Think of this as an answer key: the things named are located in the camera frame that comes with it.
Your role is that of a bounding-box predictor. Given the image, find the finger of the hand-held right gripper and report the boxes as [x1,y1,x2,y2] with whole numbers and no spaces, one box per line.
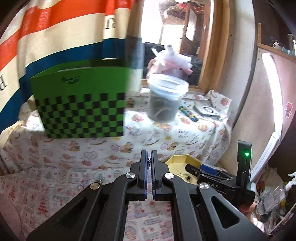
[199,164,233,181]
[186,164,205,179]

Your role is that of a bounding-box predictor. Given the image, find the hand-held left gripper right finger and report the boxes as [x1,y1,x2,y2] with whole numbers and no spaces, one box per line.
[151,150,270,241]

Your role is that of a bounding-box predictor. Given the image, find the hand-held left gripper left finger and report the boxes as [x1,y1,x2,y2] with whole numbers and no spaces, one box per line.
[26,149,148,241]

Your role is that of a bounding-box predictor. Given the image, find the gold hexagonal jewelry box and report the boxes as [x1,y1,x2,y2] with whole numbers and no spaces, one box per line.
[165,155,202,184]

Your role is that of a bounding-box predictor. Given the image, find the green black checkered board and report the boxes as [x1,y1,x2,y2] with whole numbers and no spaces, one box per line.
[30,59,130,139]

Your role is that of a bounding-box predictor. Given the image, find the person's right hand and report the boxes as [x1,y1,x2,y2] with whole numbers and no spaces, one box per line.
[239,202,256,221]

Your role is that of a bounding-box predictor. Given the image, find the pile of papers and packets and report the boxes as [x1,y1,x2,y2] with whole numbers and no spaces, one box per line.
[253,167,296,235]

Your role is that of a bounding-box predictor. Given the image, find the colourful patterned pen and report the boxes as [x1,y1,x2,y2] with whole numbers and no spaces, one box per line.
[179,105,199,122]

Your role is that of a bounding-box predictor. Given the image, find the flat silver device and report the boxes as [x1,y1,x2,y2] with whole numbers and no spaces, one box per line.
[194,105,220,120]

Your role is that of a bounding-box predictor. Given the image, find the bear print white cloth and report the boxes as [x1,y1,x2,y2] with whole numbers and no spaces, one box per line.
[0,89,233,177]

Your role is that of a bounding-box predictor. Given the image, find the pink panel with sticker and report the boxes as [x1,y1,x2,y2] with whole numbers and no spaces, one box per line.
[233,23,296,167]

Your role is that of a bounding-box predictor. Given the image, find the clear plastic lidded container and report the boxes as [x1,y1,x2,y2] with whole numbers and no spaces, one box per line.
[146,74,189,124]

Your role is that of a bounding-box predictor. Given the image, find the white pink mesh cloth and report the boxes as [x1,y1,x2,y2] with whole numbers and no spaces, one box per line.
[148,44,193,80]

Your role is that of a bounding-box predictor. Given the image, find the striped orange blue curtain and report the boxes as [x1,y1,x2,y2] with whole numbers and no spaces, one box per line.
[0,0,145,135]

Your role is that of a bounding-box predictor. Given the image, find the wooden window frame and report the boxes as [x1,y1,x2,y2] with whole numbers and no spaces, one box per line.
[198,0,232,93]

